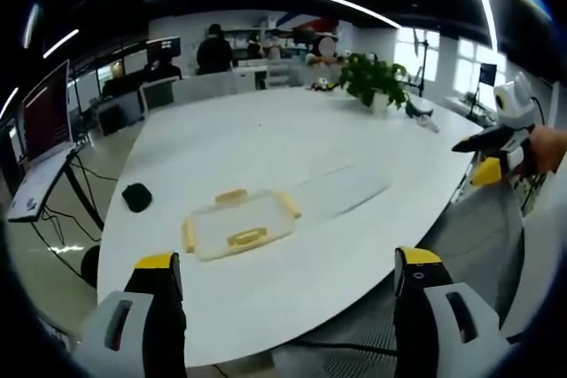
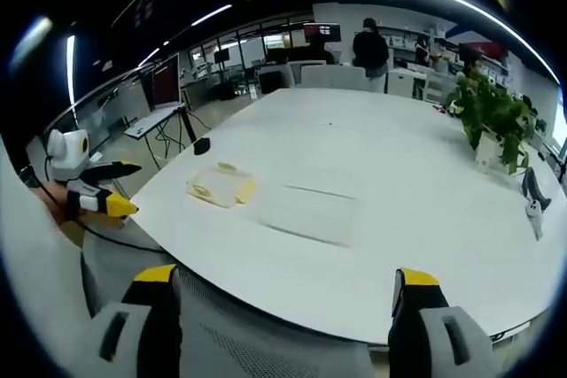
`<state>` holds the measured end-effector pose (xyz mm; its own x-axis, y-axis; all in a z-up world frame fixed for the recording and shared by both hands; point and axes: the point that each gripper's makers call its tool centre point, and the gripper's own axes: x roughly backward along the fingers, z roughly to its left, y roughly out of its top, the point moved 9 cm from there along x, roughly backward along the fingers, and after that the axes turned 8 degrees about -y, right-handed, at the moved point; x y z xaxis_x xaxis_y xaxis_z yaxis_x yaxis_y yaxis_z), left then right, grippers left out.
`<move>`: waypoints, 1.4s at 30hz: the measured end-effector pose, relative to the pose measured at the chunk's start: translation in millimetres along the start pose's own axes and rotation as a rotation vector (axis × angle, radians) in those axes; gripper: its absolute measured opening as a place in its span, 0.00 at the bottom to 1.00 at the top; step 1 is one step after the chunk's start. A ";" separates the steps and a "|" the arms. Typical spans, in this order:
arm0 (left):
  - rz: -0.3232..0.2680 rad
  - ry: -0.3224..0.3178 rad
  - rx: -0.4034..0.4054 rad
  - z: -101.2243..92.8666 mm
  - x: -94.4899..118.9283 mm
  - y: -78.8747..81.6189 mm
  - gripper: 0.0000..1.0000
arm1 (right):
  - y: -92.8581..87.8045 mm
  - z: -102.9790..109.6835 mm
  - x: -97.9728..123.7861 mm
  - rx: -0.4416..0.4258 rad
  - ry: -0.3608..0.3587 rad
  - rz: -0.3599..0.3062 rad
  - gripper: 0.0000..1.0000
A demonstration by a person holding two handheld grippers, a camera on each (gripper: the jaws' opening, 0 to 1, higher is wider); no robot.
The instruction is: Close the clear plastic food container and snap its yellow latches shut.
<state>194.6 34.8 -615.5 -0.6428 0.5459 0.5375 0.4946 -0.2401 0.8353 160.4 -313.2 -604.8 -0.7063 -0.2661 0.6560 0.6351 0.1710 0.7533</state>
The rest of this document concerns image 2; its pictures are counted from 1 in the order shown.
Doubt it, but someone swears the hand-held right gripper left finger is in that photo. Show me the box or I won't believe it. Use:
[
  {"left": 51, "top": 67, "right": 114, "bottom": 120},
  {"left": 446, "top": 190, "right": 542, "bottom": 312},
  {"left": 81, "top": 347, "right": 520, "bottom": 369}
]
[{"left": 74, "top": 264, "right": 183, "bottom": 378}]

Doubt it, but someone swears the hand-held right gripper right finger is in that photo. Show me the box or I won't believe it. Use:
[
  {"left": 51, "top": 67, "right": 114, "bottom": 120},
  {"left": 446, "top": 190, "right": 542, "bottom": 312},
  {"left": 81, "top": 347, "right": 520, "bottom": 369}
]
[{"left": 387, "top": 267, "right": 500, "bottom": 378}]

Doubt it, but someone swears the person's left hand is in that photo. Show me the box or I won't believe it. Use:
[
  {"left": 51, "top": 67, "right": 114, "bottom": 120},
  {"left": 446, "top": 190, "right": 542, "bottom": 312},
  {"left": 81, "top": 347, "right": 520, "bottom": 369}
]
[{"left": 43, "top": 180, "right": 128, "bottom": 231}]

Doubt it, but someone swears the white laptop stand table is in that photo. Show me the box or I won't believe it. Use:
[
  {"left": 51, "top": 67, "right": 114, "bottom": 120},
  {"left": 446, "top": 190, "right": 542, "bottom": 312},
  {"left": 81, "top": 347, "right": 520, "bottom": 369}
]
[{"left": 123, "top": 102, "right": 188, "bottom": 162}]

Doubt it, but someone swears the grey mesh office chair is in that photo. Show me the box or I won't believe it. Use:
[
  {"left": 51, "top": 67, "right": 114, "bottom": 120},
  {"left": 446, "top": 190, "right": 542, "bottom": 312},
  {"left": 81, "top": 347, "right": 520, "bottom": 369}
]
[{"left": 81, "top": 235, "right": 391, "bottom": 378}]

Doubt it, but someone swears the laptop with red screen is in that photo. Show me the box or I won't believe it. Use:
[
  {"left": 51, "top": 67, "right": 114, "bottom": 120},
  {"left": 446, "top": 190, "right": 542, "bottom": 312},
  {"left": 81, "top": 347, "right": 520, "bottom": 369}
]
[{"left": 150, "top": 53, "right": 183, "bottom": 110}]

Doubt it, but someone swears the grey white handheld device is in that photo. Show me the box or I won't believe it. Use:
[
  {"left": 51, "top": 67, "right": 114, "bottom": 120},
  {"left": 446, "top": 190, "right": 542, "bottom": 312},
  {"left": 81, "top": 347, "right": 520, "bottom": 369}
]
[{"left": 519, "top": 166, "right": 553, "bottom": 242}]

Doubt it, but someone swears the short ceiling light strip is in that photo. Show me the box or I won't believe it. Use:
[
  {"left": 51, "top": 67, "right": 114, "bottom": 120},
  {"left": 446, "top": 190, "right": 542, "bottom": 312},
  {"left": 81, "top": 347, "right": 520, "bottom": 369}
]
[{"left": 190, "top": 4, "right": 234, "bottom": 27}]

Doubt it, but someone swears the green potted plant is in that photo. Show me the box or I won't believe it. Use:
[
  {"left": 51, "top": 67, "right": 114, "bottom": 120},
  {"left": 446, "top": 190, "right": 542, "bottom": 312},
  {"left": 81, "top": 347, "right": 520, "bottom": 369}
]
[{"left": 445, "top": 73, "right": 536, "bottom": 176}]

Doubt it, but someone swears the white low cabinet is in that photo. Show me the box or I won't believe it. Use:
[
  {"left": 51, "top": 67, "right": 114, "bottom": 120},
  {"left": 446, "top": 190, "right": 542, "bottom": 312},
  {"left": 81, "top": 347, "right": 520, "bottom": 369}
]
[{"left": 386, "top": 69, "right": 427, "bottom": 96}]

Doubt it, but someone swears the white office chair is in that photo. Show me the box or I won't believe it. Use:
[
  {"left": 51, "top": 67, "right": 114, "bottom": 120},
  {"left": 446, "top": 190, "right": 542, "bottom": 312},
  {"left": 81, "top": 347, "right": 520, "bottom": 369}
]
[{"left": 299, "top": 65, "right": 372, "bottom": 91}]

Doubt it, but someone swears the monitor with red screen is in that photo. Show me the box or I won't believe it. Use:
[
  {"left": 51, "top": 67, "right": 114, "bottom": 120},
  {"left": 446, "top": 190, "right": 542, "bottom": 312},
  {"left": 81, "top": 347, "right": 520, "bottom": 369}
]
[{"left": 304, "top": 21, "right": 343, "bottom": 43}]

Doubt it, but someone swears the black cable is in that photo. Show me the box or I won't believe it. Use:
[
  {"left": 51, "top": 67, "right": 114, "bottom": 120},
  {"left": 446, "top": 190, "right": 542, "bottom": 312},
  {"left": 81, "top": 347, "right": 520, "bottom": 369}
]
[{"left": 19, "top": 165, "right": 167, "bottom": 253}]

